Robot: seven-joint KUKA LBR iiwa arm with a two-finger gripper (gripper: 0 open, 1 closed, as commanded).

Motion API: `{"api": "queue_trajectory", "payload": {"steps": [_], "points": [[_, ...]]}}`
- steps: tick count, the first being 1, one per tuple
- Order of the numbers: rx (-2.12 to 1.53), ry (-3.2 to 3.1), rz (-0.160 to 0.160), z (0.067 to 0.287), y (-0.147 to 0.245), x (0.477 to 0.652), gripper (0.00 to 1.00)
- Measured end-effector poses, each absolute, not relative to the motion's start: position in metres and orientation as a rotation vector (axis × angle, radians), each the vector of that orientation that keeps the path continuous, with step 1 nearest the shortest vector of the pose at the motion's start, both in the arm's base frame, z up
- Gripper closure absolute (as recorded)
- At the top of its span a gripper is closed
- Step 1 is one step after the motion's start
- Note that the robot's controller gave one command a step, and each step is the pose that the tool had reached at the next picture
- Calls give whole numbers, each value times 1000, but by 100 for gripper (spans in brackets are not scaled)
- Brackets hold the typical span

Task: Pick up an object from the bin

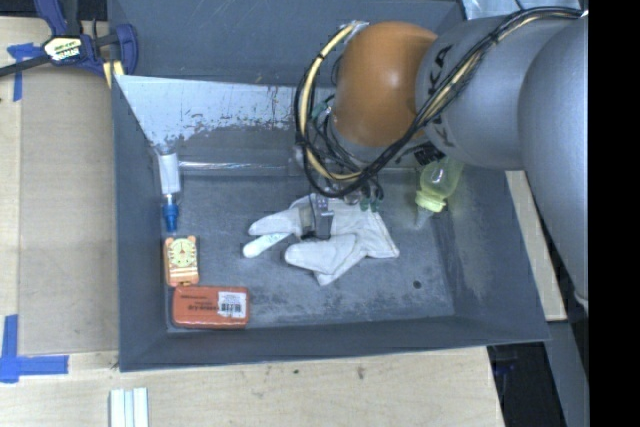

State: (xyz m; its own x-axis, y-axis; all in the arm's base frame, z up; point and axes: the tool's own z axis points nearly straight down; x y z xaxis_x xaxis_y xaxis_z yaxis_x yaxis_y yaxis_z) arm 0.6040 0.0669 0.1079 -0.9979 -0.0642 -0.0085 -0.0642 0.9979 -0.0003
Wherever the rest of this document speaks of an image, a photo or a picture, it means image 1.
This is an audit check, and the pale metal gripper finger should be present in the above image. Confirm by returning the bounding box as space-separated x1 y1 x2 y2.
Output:
298 195 318 241
316 196 336 241

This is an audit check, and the white work glove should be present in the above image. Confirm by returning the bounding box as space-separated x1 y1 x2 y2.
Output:
242 193 401 287

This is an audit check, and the grey metal bin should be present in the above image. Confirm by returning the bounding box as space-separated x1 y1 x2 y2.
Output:
105 0 552 373

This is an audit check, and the clear bottle with yellow cap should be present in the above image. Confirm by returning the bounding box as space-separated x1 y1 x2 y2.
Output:
413 157 466 230

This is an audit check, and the orange toy clock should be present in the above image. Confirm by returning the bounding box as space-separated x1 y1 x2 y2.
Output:
163 234 201 288

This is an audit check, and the orange box with barcode label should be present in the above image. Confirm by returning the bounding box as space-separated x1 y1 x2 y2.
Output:
170 284 251 331

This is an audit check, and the clear bottle with blue cap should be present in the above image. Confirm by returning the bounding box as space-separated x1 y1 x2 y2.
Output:
152 142 184 234

